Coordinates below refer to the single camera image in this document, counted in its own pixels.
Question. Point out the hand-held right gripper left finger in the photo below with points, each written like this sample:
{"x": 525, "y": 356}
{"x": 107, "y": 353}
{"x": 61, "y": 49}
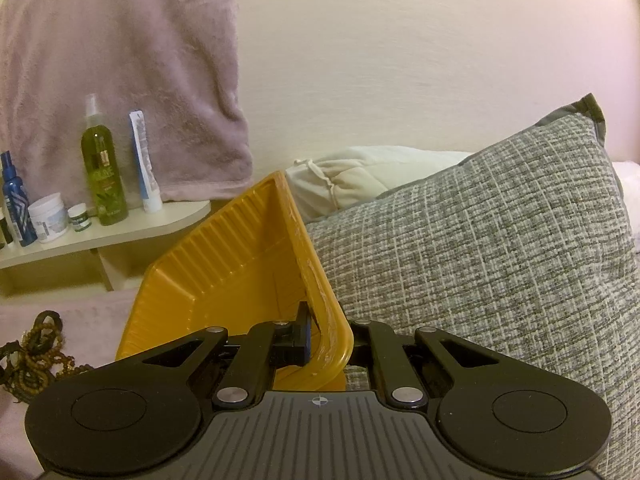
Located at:
{"x": 307, "y": 332}

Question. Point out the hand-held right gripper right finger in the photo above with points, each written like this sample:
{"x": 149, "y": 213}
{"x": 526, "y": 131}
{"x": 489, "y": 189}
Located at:
{"x": 367, "y": 341}

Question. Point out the yellow plastic tray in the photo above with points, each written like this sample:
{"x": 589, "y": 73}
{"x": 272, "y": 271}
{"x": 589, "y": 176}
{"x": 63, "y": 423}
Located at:
{"x": 210, "y": 280}

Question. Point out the grey woven pillow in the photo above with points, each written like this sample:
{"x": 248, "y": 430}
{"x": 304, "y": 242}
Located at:
{"x": 475, "y": 260}

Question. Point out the white pillow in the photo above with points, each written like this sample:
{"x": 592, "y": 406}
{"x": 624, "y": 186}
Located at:
{"x": 360, "y": 175}

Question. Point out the pink blanket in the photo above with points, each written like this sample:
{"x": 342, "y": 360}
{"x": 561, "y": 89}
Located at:
{"x": 95, "y": 320}

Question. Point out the cream wooden shelf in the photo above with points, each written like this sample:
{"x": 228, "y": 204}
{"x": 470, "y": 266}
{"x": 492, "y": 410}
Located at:
{"x": 115, "y": 237}

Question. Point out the white and blue tube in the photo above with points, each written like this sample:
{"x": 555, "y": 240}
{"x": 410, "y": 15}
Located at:
{"x": 145, "y": 160}

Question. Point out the small green and white jar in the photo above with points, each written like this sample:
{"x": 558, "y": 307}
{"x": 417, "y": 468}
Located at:
{"x": 79, "y": 219}

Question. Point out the green lotion bottle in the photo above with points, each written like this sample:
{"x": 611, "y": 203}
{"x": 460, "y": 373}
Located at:
{"x": 104, "y": 175}

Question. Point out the black wrist watch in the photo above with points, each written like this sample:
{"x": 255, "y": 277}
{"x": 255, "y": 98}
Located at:
{"x": 39, "y": 332}

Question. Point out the white cream jar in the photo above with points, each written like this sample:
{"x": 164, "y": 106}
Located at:
{"x": 48, "y": 220}

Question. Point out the blue spray bottle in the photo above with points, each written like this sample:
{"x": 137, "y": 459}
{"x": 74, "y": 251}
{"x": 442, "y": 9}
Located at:
{"x": 17, "y": 205}

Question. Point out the pink towel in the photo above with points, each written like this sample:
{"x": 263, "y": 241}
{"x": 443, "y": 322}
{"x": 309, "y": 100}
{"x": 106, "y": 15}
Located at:
{"x": 125, "y": 50}

